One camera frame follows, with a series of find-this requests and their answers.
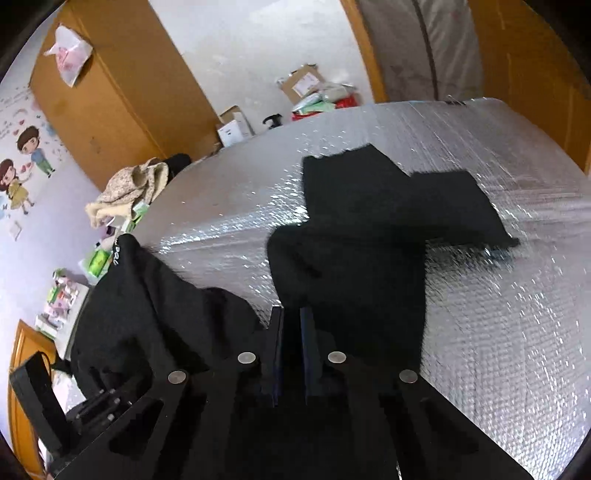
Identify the green tissue pack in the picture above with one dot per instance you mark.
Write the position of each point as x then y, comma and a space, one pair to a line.
99, 262

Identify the orange wooden panel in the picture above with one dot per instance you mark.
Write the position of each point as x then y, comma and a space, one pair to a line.
25, 350

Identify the wooden wardrobe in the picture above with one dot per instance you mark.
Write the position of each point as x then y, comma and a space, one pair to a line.
120, 92

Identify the silver foil mat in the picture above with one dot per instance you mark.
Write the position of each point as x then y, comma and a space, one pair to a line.
485, 332

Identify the green packet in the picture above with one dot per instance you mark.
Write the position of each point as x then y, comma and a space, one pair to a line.
314, 108

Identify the wooden door frame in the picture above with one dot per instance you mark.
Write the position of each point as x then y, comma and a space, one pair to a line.
364, 50

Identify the brown cardboard box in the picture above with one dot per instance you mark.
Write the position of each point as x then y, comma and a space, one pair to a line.
302, 83

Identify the wooden door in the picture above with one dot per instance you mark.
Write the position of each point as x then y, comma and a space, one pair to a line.
531, 55

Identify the white pink plastic bag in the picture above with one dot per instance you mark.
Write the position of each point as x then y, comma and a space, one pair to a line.
69, 53

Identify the white side table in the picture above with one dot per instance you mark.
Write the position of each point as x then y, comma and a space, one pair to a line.
74, 318

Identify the pile of small colourful packets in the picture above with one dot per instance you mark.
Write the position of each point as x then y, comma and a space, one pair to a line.
60, 300

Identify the black garment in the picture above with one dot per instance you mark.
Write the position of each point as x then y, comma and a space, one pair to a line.
351, 277

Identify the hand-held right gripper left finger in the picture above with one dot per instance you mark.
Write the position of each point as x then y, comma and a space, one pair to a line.
277, 350

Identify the white wall socket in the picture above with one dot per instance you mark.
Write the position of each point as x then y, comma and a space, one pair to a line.
14, 230

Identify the white cardboard box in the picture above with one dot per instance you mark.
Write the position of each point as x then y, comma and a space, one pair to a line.
235, 127

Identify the white plastic mailer bag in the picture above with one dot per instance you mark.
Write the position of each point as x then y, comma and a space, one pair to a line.
334, 91

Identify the grey plastic door curtain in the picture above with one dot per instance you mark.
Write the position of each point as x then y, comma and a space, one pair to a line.
415, 46

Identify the beige floral blanket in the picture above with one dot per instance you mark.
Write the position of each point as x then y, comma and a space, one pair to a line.
124, 184

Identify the cartoon couple wall sticker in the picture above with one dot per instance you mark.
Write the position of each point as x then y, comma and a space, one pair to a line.
27, 157

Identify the black bag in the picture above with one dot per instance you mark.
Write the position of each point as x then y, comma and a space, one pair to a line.
179, 164

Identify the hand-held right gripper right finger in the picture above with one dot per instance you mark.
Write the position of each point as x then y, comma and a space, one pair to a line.
307, 350

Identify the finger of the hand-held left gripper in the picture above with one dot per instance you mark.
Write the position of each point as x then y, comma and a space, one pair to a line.
106, 408

